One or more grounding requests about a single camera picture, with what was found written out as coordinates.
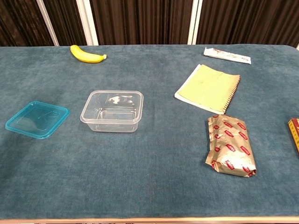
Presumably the dark brown pleated curtain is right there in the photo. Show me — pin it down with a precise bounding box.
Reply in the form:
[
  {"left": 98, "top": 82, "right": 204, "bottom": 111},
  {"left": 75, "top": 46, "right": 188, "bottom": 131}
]
[{"left": 0, "top": 0, "right": 299, "bottom": 48}]

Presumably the red yellow printed box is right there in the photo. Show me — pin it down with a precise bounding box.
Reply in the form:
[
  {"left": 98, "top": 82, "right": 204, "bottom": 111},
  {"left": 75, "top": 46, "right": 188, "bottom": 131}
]
[{"left": 287, "top": 117, "right": 299, "bottom": 154}]

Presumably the yellow banana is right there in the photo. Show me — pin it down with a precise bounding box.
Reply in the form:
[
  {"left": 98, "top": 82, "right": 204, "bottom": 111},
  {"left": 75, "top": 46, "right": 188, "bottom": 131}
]
[{"left": 70, "top": 44, "right": 107, "bottom": 64}]

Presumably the teal table cloth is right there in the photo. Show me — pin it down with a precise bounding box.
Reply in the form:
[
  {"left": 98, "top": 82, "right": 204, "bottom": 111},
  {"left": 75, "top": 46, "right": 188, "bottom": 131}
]
[{"left": 0, "top": 44, "right": 299, "bottom": 220}]

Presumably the white toothpaste tube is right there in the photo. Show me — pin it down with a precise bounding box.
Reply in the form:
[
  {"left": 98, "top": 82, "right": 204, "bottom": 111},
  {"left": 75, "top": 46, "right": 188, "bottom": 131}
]
[{"left": 203, "top": 47, "right": 252, "bottom": 65}]

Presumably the blue plastic lid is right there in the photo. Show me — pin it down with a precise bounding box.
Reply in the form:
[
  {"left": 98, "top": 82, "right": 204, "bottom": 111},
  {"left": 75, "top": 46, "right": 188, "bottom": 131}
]
[{"left": 5, "top": 100, "right": 71, "bottom": 140}]

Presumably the spiral-bound notebook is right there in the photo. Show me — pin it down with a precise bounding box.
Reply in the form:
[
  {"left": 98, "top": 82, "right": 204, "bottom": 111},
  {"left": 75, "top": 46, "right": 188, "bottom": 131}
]
[{"left": 174, "top": 63, "right": 241, "bottom": 115}]

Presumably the gold red foil snack pack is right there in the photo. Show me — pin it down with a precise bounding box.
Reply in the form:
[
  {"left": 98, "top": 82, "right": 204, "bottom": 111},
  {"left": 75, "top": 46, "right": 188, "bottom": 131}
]
[{"left": 205, "top": 114, "right": 257, "bottom": 178}]

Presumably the clear plastic container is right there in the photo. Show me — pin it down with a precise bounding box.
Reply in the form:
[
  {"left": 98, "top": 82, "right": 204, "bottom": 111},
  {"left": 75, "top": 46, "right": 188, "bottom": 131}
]
[{"left": 80, "top": 90, "right": 144, "bottom": 133}]

